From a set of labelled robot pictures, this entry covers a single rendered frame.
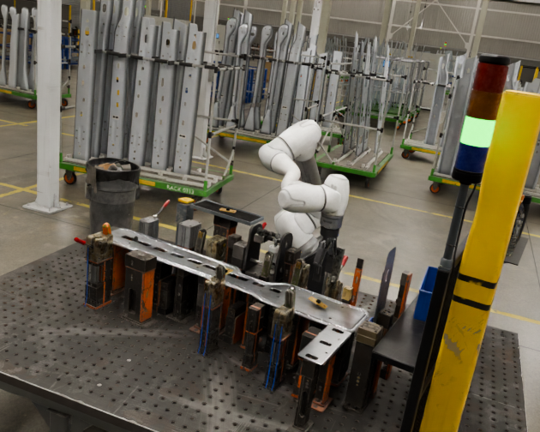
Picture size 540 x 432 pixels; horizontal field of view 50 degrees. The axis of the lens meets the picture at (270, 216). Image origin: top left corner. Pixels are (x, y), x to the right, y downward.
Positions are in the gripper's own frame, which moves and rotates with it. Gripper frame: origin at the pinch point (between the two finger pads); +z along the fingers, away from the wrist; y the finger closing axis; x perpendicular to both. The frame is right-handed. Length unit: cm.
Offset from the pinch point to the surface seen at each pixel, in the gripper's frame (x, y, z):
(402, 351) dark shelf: 41.4, 17.0, 12.4
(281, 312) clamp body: -5.1, 24.1, 10.7
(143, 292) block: -76, 20, 28
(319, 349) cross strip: 15.3, 31.8, 15.3
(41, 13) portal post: -392, -189, -84
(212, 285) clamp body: -39.2, 21.7, 11.1
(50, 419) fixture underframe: -73, 75, 62
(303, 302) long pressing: -6.1, 1.6, 14.9
